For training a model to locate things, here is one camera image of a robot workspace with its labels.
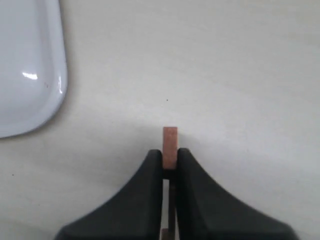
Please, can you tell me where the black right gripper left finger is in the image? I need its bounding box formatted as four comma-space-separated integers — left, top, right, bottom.
55, 149, 163, 240

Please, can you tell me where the white plastic tray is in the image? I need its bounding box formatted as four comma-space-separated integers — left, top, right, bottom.
0, 0, 68, 138

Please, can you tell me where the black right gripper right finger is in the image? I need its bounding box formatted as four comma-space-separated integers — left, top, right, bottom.
175, 148, 298, 240

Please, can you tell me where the notched wooden piece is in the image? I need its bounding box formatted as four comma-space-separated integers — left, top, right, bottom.
161, 126, 178, 240

